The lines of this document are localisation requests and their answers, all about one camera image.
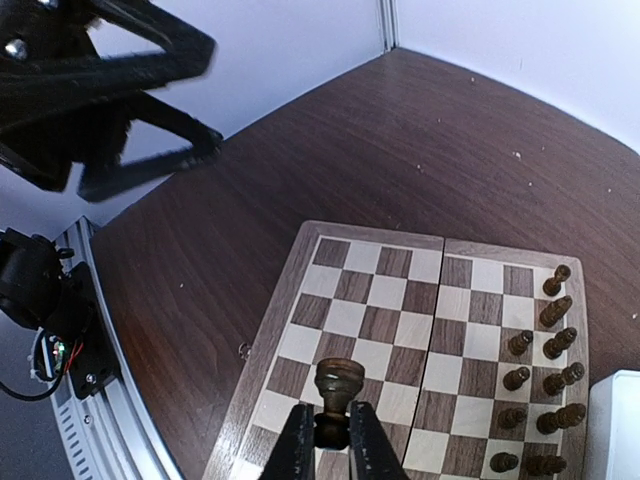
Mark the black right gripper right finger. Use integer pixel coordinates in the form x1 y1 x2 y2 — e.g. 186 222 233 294
349 401 408 480

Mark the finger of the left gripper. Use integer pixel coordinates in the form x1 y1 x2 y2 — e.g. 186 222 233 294
77 94 223 203
79 1 217 92

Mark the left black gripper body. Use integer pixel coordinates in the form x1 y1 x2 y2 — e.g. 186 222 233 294
1 1 130 193

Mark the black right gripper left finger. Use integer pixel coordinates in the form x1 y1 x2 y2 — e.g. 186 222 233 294
259 404 315 480

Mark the dark pawn piece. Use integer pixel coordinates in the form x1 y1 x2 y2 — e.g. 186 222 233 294
314 357 365 450
497 407 527 430
508 330 534 357
502 366 531 391
489 452 519 473

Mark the dark chess king piece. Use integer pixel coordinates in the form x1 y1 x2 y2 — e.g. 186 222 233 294
536 403 587 435

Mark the dark chess queen piece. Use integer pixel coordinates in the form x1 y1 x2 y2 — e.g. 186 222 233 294
543 362 585 396

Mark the wooden chessboard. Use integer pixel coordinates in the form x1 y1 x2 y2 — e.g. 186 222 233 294
204 221 589 479

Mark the white divided plastic tray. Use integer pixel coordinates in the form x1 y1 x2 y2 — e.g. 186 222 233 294
584 370 640 479

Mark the aluminium frame rail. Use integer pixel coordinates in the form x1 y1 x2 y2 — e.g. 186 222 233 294
50 217 182 479

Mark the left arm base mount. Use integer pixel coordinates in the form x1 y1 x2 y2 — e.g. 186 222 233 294
29 259 124 401

